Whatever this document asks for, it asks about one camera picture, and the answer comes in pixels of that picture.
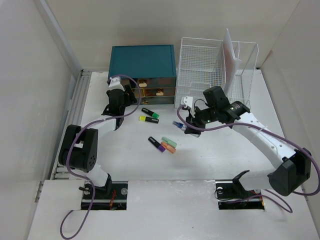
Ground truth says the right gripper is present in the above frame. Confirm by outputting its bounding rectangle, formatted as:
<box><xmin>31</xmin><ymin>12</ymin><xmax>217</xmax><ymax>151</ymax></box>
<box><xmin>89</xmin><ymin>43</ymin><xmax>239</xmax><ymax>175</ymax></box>
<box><xmin>184</xmin><ymin>105</ymin><xmax>218</xmax><ymax>135</ymax></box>

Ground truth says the clear blue glue pen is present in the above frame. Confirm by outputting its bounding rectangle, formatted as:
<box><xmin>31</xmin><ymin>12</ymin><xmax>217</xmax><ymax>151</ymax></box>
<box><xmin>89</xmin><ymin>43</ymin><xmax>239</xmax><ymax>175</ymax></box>
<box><xmin>172</xmin><ymin>121</ymin><xmax>186</xmax><ymax>132</ymax></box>

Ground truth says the teal drawer organizer box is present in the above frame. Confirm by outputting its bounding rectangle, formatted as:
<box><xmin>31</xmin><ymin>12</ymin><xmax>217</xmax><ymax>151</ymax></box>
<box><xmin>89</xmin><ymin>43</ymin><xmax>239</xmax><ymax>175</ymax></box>
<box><xmin>108</xmin><ymin>44</ymin><xmax>177</xmax><ymax>105</ymax></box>

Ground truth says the clear mesh zip pouch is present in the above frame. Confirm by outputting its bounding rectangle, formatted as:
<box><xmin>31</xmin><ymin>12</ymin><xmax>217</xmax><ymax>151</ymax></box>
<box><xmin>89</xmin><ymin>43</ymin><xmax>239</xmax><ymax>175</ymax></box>
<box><xmin>222</xmin><ymin>28</ymin><xmax>241</xmax><ymax>95</ymax></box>

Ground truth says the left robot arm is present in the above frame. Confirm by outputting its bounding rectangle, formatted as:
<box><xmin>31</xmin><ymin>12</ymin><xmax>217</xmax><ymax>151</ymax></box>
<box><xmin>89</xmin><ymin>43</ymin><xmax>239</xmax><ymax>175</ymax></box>
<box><xmin>58</xmin><ymin>84</ymin><xmax>137</xmax><ymax>199</ymax></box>

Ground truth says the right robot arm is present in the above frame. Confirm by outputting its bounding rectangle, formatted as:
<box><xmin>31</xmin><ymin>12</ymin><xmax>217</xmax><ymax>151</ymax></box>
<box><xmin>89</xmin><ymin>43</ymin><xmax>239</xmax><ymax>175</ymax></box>
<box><xmin>181</xmin><ymin>86</ymin><xmax>311</xmax><ymax>197</ymax></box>

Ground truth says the pastel green highlighter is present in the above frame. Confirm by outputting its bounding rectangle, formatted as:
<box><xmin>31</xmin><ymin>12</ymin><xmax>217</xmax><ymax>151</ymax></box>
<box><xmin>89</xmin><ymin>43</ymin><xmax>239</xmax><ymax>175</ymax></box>
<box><xmin>161</xmin><ymin>137</ymin><xmax>177</xmax><ymax>148</ymax></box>

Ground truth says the pastel orange highlighter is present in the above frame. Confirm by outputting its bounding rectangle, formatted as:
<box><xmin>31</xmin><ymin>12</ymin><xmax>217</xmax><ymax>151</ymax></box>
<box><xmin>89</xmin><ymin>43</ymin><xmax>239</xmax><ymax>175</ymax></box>
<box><xmin>161</xmin><ymin>141</ymin><xmax>176</xmax><ymax>154</ymax></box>

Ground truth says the yellow black highlighter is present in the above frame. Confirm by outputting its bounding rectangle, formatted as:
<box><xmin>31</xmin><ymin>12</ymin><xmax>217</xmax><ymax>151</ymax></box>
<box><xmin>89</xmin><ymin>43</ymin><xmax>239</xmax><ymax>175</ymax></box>
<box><xmin>139</xmin><ymin>116</ymin><xmax>159</xmax><ymax>124</ymax></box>

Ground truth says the purple black highlighter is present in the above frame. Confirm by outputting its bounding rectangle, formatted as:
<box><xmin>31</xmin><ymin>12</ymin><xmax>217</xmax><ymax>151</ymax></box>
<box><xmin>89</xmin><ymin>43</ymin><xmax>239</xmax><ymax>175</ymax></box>
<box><xmin>148</xmin><ymin>136</ymin><xmax>166</xmax><ymax>153</ymax></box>

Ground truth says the green black highlighter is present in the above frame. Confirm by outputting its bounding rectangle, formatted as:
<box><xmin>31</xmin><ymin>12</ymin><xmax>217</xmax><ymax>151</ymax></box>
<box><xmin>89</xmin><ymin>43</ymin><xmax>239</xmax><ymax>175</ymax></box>
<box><xmin>141</xmin><ymin>107</ymin><xmax>159</xmax><ymax>119</ymax></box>

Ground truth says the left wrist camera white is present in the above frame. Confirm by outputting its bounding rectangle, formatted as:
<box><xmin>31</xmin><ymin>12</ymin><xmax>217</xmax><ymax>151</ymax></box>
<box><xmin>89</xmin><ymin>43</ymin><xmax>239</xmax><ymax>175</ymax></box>
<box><xmin>108</xmin><ymin>76</ymin><xmax>125</xmax><ymax>92</ymax></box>

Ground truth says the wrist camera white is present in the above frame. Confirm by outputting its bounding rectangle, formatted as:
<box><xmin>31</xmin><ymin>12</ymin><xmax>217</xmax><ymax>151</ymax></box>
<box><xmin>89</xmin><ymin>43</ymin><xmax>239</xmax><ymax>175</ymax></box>
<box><xmin>180</xmin><ymin>96</ymin><xmax>194</xmax><ymax>109</ymax></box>
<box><xmin>108</xmin><ymin>76</ymin><xmax>125</xmax><ymax>92</ymax></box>

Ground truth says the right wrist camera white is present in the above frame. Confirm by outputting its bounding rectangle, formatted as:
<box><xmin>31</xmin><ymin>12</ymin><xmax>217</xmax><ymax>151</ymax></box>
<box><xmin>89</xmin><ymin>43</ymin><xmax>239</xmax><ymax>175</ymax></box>
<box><xmin>180</xmin><ymin>96</ymin><xmax>194</xmax><ymax>109</ymax></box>

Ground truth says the white wire desk organizer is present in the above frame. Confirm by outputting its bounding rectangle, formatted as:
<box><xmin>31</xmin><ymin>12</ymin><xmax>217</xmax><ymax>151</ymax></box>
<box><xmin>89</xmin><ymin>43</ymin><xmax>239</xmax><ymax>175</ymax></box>
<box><xmin>174</xmin><ymin>37</ymin><xmax>259</xmax><ymax>108</ymax></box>

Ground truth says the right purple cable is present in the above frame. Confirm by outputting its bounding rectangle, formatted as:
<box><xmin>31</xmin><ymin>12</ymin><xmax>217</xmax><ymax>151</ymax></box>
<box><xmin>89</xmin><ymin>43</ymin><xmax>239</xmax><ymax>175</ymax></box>
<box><xmin>177</xmin><ymin>104</ymin><xmax>313</xmax><ymax>214</ymax></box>

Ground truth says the purple cable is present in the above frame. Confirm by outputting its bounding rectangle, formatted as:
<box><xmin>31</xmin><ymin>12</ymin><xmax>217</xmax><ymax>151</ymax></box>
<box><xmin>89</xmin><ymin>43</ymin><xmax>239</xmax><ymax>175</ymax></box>
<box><xmin>177</xmin><ymin>104</ymin><xmax>313</xmax><ymax>214</ymax></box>
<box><xmin>59</xmin><ymin>74</ymin><xmax>138</xmax><ymax>240</ymax></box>

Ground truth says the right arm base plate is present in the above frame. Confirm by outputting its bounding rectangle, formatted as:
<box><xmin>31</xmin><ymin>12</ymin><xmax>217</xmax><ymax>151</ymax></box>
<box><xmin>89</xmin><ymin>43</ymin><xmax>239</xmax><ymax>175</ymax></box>
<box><xmin>214</xmin><ymin>179</ymin><xmax>265</xmax><ymax>210</ymax></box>

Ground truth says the aluminium rail frame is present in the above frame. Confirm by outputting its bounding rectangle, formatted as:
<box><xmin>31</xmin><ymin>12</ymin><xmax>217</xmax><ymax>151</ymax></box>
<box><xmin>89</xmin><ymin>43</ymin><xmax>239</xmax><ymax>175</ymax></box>
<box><xmin>47</xmin><ymin>69</ymin><xmax>92</xmax><ymax>180</ymax></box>

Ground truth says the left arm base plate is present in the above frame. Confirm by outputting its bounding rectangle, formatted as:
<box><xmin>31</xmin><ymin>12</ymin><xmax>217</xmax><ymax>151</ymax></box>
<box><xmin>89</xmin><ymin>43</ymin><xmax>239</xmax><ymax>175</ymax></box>
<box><xmin>78</xmin><ymin>181</ymin><xmax>129</xmax><ymax>211</ymax></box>

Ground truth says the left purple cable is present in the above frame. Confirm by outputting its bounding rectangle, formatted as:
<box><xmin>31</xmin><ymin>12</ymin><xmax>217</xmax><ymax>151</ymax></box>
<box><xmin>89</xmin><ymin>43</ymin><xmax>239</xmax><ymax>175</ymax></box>
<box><xmin>59</xmin><ymin>74</ymin><xmax>138</xmax><ymax>240</ymax></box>

